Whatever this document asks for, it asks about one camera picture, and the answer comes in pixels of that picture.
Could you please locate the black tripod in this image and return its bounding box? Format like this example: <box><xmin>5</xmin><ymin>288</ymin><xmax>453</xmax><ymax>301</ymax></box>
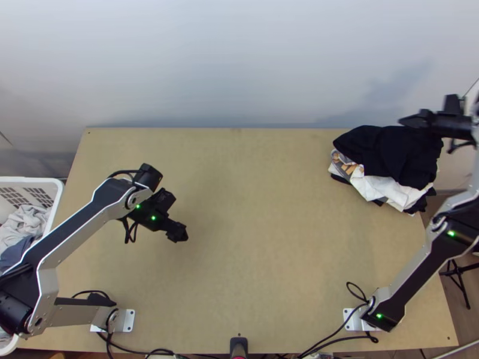
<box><xmin>439</xmin><ymin>257</ymin><xmax>479</xmax><ymax>311</ymax></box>

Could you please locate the pile of folded clothes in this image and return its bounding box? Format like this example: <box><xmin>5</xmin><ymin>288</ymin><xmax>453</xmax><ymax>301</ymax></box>
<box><xmin>328</xmin><ymin>125</ymin><xmax>445</xmax><ymax>217</ymax></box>

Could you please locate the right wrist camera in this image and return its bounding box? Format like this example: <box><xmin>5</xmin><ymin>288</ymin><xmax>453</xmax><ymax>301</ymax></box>
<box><xmin>443</xmin><ymin>94</ymin><xmax>465</xmax><ymax>113</ymax></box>

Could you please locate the black cable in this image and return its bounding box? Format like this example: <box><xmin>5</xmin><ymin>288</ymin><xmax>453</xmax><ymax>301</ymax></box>
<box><xmin>71</xmin><ymin>288</ymin><xmax>115</xmax><ymax>306</ymax></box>
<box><xmin>96</xmin><ymin>328</ymin><xmax>177</xmax><ymax>359</ymax></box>
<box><xmin>345</xmin><ymin>281</ymin><xmax>371</xmax><ymax>306</ymax></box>
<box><xmin>299</xmin><ymin>305</ymin><xmax>372</xmax><ymax>359</ymax></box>
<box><xmin>122</xmin><ymin>218</ymin><xmax>140</xmax><ymax>245</ymax></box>

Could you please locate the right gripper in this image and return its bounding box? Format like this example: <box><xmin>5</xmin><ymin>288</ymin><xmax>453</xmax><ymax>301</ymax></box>
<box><xmin>398</xmin><ymin>109</ymin><xmax>476</xmax><ymax>142</ymax></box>

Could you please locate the white laundry basket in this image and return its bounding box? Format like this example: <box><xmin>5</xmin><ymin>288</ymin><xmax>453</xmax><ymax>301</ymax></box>
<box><xmin>0</xmin><ymin>177</ymin><xmax>65</xmax><ymax>354</ymax></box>

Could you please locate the heap of clothes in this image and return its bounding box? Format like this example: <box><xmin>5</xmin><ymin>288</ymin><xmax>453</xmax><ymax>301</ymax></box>
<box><xmin>0</xmin><ymin>203</ymin><xmax>52</xmax><ymax>278</ymax></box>

